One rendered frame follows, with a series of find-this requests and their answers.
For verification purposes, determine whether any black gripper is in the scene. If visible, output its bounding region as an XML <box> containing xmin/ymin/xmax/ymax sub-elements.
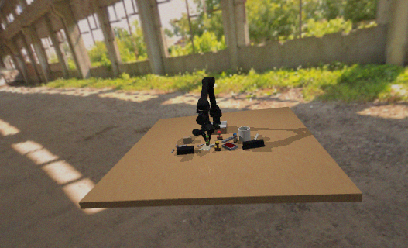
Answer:
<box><xmin>192</xmin><ymin>120</ymin><xmax>220</xmax><ymax>142</ymax></box>

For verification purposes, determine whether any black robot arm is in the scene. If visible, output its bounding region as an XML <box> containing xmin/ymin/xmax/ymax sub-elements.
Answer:
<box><xmin>196</xmin><ymin>77</ymin><xmax>222</xmax><ymax>133</ymax></box>

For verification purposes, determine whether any white inspection card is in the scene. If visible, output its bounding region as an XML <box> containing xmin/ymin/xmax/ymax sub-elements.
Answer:
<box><xmin>199</xmin><ymin>144</ymin><xmax>214</xmax><ymax>151</ymax></box>

